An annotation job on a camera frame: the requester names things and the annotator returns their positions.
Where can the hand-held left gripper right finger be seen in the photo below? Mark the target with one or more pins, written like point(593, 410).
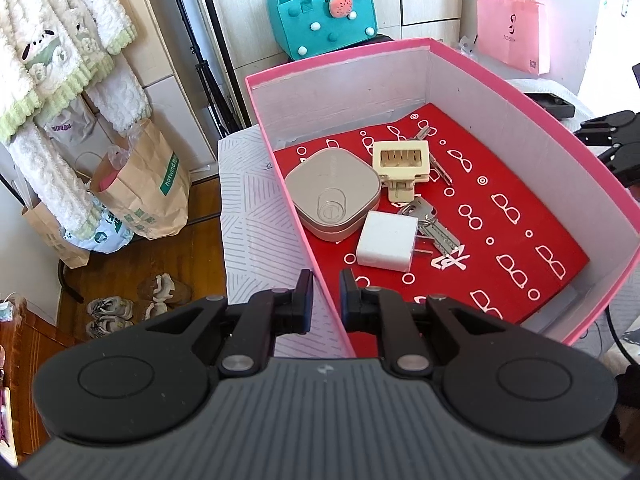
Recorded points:
point(348, 305)

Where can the black handheld device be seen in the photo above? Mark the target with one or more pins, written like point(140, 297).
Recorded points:
point(550, 105)

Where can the clear plastic bag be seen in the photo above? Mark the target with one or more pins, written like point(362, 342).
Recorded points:
point(469, 45)

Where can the pink cardboard box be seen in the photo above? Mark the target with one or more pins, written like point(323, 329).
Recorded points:
point(350, 100)

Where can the pink shopping bag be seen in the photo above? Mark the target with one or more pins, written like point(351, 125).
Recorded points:
point(510, 30)

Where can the white fluffy robe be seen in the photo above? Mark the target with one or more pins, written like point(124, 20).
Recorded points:
point(50, 35)

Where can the beige plastic clip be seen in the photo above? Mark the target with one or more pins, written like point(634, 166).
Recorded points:
point(400, 157)

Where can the white charger plug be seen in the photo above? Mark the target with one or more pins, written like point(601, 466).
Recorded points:
point(385, 240)

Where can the teal felt handbag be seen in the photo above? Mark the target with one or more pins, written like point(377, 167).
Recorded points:
point(300, 20)

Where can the grey sneaker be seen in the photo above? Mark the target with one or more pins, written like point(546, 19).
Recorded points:
point(110, 307)
point(107, 327)

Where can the brown fluffy shoe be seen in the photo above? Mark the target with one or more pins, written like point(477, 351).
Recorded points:
point(167, 290)

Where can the bunch of silver keys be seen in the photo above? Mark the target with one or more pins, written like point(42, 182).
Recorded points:
point(430, 220)

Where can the black tripod stand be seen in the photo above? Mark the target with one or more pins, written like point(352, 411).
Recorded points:
point(207, 75)

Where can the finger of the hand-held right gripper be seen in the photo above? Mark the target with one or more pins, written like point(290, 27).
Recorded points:
point(627, 165)
point(610, 127)

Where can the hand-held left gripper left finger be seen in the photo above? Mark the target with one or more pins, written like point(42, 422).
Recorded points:
point(304, 305)

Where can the wooden cabinet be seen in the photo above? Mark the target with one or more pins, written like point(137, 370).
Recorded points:
point(30, 360)

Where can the printed white plastic bag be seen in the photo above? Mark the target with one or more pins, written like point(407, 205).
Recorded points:
point(100, 232)

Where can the beige rounded case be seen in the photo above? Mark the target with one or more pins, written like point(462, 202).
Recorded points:
point(330, 185)

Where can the red printed box liner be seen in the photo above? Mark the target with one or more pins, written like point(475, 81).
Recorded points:
point(500, 240)

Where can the black clothes rack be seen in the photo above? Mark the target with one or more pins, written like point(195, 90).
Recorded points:
point(70, 287)

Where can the green print paper bag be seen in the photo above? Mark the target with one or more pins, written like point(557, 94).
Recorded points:
point(150, 180)

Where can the black suitcase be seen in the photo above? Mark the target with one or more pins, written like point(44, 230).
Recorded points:
point(381, 38)

